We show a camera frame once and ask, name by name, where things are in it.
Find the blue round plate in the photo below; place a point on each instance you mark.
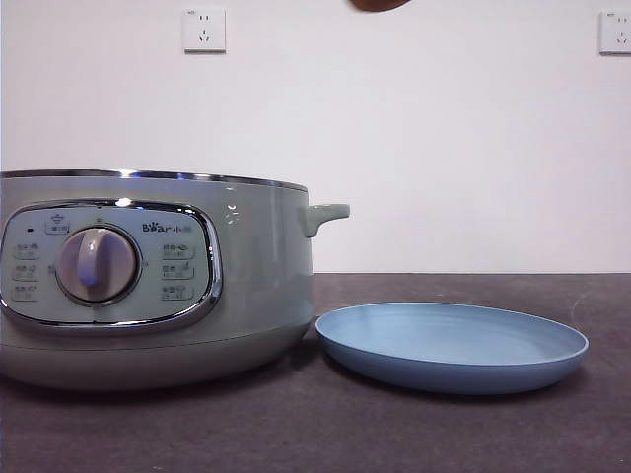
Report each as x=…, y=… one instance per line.
x=443, y=340

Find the pale green electric steamer pot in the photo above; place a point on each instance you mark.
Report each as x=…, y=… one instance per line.
x=256, y=276

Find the brown potato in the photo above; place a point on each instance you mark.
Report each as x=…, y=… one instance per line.
x=378, y=4

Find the white wall socket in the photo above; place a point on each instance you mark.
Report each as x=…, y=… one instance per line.
x=617, y=32
x=205, y=29

